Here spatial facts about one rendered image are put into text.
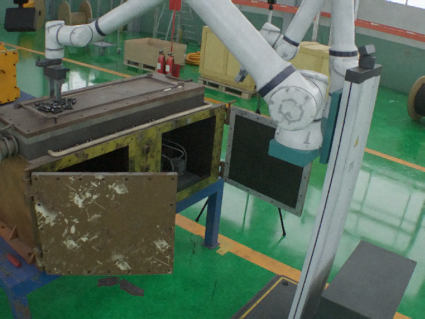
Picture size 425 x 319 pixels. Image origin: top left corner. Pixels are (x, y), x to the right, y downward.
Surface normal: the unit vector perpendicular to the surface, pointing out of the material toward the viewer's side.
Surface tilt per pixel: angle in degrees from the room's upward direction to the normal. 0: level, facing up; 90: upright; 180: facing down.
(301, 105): 89
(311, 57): 90
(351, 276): 0
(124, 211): 90
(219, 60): 90
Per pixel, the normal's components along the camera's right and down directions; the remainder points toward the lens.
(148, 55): -0.59, 0.27
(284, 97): -0.34, 0.37
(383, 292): 0.10, -0.91
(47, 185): 0.22, 0.41
